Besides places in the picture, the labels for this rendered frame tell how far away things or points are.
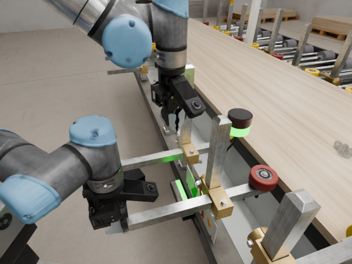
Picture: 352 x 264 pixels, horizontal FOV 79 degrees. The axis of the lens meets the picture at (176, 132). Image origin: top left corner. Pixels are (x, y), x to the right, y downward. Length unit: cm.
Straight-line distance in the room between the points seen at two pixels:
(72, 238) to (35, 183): 135
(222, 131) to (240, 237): 48
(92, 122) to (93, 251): 127
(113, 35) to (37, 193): 24
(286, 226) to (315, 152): 50
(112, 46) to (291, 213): 36
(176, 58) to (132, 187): 32
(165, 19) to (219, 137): 29
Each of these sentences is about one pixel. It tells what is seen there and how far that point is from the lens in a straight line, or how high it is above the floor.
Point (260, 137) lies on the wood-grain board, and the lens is 85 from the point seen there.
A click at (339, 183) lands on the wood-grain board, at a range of 79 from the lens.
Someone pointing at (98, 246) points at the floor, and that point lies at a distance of 161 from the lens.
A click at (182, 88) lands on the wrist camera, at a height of 116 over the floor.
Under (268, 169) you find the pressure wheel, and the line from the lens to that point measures 72.
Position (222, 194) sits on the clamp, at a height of 87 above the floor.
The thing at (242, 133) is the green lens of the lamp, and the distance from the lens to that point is 54.
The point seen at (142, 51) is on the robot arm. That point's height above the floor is 129.
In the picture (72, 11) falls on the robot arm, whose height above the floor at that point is 135.
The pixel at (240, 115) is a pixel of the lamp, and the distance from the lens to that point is 54.
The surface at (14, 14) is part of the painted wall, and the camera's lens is 813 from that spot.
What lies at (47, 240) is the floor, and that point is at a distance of 176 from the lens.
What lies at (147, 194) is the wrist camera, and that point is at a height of 97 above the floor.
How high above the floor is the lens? 139
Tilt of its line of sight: 37 degrees down
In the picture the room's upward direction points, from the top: straight up
